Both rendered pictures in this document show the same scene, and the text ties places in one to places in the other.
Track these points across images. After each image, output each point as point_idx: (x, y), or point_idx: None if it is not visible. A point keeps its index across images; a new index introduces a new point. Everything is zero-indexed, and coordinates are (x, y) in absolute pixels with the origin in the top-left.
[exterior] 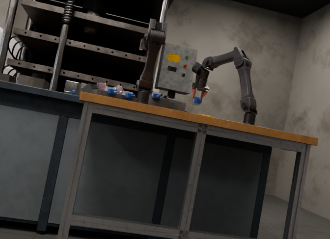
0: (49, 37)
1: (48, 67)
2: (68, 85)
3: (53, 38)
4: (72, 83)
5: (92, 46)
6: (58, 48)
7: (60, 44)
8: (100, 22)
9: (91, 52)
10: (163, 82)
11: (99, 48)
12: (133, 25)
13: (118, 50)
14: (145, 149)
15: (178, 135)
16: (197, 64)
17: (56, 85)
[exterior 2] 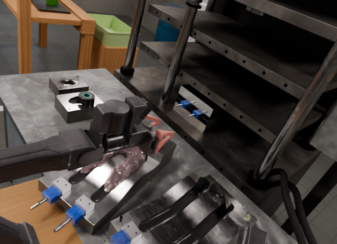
0: (176, 22)
1: (169, 62)
2: (181, 92)
3: (179, 24)
4: (185, 91)
5: (219, 45)
6: (177, 42)
7: (179, 36)
8: (243, 3)
9: (220, 53)
10: (324, 141)
11: (228, 50)
12: (301, 15)
13: (254, 61)
14: None
15: None
16: (247, 235)
17: (168, 88)
